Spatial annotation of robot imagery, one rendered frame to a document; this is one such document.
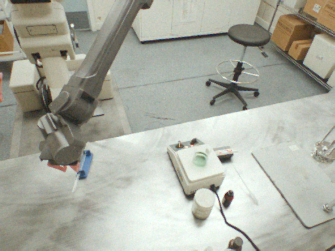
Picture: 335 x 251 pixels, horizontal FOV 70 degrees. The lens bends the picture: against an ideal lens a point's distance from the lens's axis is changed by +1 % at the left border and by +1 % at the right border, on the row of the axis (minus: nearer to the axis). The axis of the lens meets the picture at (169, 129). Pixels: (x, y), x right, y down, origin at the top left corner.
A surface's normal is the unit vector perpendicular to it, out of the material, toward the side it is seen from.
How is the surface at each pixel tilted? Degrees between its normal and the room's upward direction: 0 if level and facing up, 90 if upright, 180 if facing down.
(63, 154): 91
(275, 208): 0
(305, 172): 0
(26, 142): 0
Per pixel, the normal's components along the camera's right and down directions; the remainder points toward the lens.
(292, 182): 0.06, -0.69
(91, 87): 0.82, 0.26
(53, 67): 0.32, 0.32
